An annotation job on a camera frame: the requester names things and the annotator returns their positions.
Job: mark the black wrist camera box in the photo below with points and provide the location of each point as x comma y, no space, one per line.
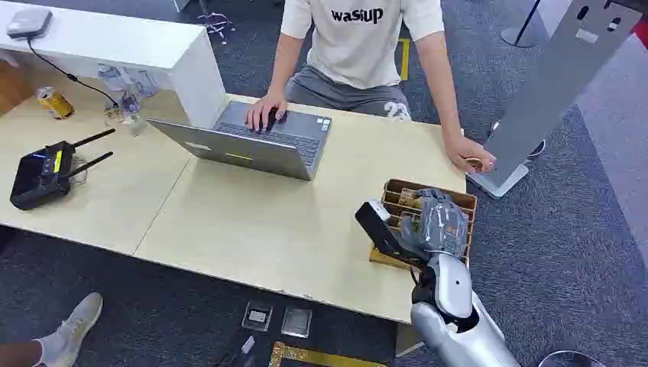
380,230

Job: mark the small white floor piece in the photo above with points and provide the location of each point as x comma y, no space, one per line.
247,345

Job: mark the grey kiosk stand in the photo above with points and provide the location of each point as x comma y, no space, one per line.
552,81

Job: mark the clear plastic case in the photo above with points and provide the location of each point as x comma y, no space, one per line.
296,322
257,316

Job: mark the grey laptop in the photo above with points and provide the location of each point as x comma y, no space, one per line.
243,149

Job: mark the person's right hand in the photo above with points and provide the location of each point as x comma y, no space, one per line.
263,111

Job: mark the white counter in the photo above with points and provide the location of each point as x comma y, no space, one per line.
167,55

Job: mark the printed card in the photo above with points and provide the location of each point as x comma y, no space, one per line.
409,198

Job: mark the person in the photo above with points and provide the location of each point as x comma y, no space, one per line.
357,45

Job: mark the person's left hand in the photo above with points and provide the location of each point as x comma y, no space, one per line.
468,154

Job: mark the clear plastic water bottle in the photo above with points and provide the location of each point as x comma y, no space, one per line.
121,93

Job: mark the person's grey shoe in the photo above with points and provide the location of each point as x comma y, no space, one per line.
68,332

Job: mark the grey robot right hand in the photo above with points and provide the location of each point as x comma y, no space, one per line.
438,223

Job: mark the black router with antennas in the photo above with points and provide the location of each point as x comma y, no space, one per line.
38,175

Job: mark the wooden card box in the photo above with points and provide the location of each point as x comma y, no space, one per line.
392,195

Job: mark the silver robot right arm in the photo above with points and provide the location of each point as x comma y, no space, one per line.
455,314

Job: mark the grey box device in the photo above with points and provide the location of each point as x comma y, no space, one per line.
29,22

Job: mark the yellow drink can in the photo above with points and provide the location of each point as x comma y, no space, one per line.
54,102

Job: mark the round stanchion base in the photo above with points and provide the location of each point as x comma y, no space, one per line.
519,36

